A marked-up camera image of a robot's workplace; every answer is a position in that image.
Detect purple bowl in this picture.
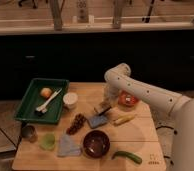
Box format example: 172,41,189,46
82,130,110,158

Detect blue sponge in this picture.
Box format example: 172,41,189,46
88,115,108,129

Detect green plastic cup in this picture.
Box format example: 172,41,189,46
40,133,55,150

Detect orange bowl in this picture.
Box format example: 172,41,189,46
118,91,139,107

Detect metal cup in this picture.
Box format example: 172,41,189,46
21,125,37,143

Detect white cup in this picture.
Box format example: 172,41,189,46
63,92,78,109

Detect black cable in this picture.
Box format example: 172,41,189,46
155,125,174,168

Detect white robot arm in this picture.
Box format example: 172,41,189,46
104,63,194,171

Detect green plastic tray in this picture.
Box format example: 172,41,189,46
14,78,69,124

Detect bunch of dark grapes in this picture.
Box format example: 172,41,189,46
66,114,86,135

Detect green pepper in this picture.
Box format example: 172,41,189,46
111,151,142,164

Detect light blue cloth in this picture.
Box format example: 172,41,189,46
57,134,81,157

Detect orange fruit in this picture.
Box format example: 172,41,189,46
40,87,52,98

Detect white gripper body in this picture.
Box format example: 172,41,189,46
103,83,122,108

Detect white dish brush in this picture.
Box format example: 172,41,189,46
35,90,61,116

